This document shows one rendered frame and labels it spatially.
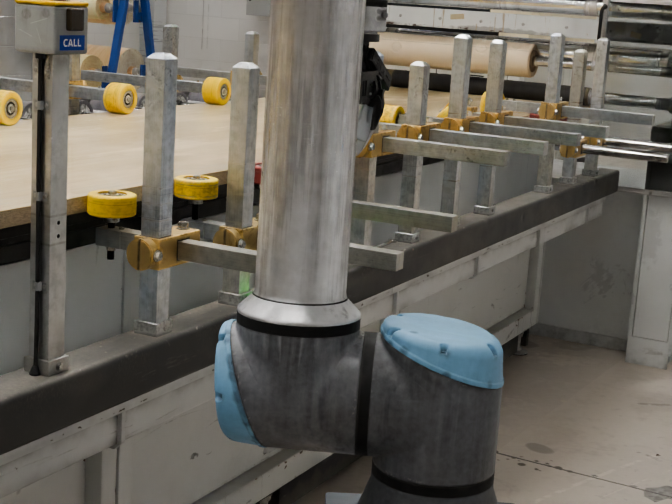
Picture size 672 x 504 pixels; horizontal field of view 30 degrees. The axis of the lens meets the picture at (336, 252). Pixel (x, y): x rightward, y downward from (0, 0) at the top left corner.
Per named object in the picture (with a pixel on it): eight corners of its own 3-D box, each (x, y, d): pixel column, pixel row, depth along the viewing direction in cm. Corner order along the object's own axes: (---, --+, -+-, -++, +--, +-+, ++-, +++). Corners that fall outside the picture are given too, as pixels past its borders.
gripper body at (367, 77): (321, 103, 214) (325, 31, 211) (343, 100, 221) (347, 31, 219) (362, 107, 210) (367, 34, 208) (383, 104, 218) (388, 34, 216)
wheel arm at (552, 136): (580, 146, 299) (582, 130, 298) (576, 147, 296) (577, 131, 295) (390, 124, 321) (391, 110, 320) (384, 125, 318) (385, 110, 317)
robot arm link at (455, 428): (498, 492, 146) (512, 347, 142) (351, 479, 147) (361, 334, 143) (493, 446, 161) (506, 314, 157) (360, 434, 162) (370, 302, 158)
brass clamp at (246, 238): (277, 248, 229) (279, 221, 228) (238, 260, 217) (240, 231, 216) (248, 243, 231) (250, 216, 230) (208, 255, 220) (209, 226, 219)
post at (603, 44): (595, 182, 422) (610, 38, 412) (592, 183, 419) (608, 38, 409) (585, 181, 424) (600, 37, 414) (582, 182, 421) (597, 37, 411)
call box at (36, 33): (88, 59, 172) (89, 1, 170) (54, 60, 166) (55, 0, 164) (47, 55, 175) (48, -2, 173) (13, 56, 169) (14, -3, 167)
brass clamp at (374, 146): (397, 154, 270) (398, 130, 269) (369, 159, 258) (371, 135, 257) (371, 150, 272) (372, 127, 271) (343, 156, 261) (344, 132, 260)
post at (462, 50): (456, 230, 312) (473, 35, 303) (451, 232, 309) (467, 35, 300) (443, 228, 314) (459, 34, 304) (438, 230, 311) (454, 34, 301)
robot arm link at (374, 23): (348, 4, 219) (398, 7, 215) (346, 32, 220) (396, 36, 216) (325, 3, 211) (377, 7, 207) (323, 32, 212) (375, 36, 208)
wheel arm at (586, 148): (668, 165, 389) (670, 151, 388) (666, 166, 386) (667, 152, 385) (534, 149, 408) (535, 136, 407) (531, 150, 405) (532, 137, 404)
